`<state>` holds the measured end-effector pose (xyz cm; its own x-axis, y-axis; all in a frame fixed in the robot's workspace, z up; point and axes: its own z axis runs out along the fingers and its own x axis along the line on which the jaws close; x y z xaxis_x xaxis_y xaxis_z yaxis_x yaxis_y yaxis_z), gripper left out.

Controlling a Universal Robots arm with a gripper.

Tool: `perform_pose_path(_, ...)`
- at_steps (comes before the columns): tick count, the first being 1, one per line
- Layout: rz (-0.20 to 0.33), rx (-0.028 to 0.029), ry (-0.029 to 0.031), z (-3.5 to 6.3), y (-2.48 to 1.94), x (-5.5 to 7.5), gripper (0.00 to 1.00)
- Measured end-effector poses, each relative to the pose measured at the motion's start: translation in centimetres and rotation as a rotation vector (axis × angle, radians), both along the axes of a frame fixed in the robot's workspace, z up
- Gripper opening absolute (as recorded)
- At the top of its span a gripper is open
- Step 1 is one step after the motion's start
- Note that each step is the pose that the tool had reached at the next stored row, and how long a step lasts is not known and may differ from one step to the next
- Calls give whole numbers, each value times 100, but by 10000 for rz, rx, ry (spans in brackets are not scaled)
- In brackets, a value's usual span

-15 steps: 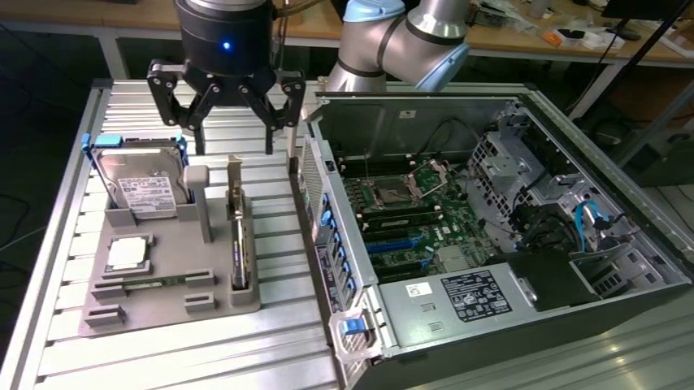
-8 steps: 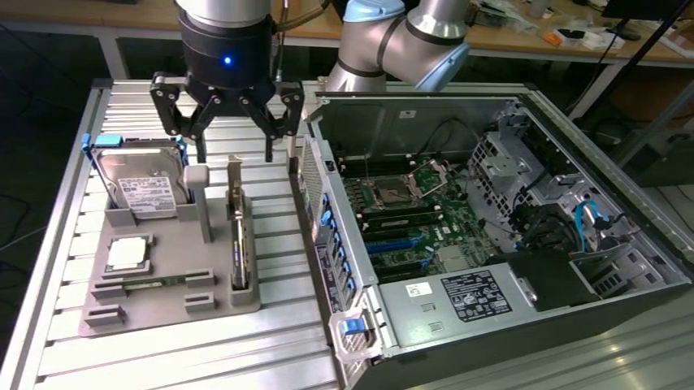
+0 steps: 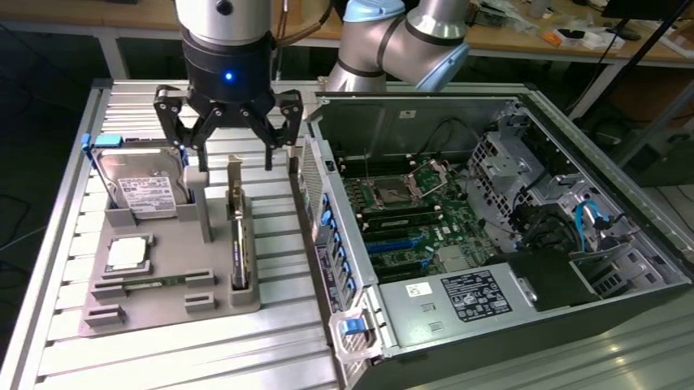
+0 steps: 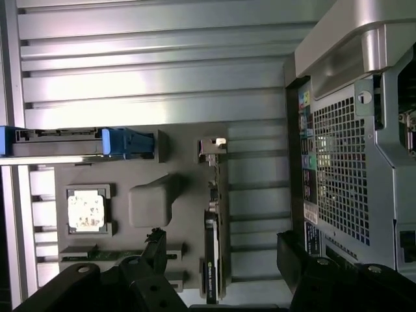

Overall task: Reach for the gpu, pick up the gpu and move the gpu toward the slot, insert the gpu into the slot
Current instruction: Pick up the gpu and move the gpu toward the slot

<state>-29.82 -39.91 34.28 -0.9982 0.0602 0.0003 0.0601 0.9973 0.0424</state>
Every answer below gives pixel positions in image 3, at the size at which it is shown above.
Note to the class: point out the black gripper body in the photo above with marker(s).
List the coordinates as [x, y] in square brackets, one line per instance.
[228, 73]

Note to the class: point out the graphics card with metal bracket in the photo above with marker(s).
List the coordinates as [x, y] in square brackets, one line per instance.
[240, 243]

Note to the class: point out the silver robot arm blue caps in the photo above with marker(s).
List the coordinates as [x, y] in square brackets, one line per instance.
[412, 24]

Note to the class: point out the CPU socket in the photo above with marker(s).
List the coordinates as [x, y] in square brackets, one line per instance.
[392, 193]

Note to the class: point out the wooden desk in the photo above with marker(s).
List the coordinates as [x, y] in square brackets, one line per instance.
[54, 16]

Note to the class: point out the metal socket cover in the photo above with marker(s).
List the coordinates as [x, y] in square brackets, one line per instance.
[441, 178]

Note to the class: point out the silver CPU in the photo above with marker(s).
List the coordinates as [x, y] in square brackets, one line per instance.
[129, 252]

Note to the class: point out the green motherboard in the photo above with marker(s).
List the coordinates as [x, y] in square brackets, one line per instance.
[456, 219]

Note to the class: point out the metal disk bay cage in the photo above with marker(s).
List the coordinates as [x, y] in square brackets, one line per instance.
[505, 166]

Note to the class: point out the green RAM stick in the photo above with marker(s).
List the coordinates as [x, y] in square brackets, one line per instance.
[158, 281]

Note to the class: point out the silver chipset heatsink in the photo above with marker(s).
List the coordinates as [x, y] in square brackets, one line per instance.
[453, 259]

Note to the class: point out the grey parts rack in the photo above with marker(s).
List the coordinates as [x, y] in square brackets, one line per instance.
[164, 302]

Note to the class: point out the blue case latch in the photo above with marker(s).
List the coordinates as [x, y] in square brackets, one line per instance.
[352, 327]

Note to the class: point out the grey power supply unit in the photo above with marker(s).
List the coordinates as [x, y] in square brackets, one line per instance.
[424, 329]

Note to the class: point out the black fan shroud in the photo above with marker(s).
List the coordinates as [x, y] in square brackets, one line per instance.
[548, 280]

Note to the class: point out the black tripod pole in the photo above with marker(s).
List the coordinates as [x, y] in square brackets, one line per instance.
[645, 44]

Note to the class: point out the open black PC case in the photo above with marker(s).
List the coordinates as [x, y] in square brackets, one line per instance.
[488, 353]

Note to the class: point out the black monitor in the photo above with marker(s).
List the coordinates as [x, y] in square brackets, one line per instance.
[651, 8]

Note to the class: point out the hard disk with blue bracket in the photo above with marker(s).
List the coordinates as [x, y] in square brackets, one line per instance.
[141, 183]

